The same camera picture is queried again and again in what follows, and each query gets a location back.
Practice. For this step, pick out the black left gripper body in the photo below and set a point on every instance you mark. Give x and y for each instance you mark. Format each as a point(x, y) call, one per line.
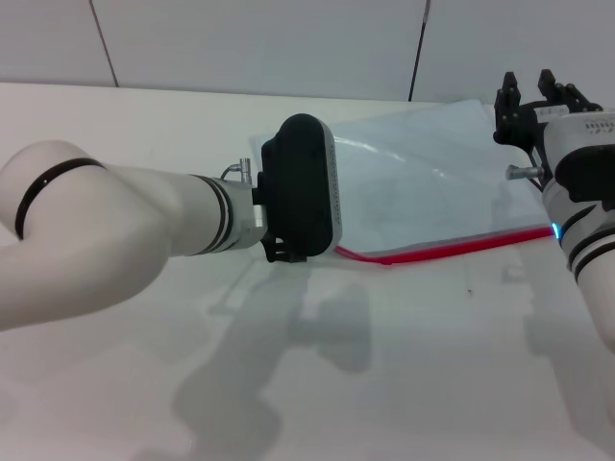
point(288, 257)

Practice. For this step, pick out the clear document bag red zipper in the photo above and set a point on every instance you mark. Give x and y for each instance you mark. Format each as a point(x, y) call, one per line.
point(423, 182)

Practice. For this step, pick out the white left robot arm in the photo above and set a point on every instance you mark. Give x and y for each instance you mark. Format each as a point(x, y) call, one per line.
point(120, 230)

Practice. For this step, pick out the thin black background pole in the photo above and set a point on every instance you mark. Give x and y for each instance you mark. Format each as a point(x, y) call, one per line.
point(417, 57)

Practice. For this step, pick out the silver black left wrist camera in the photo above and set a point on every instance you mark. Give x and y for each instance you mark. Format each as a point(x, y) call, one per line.
point(298, 187)

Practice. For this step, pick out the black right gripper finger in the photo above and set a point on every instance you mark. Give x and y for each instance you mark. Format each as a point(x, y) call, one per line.
point(507, 113)
point(572, 98)

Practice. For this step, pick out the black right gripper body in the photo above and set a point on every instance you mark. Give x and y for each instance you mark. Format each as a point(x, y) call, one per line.
point(531, 125)

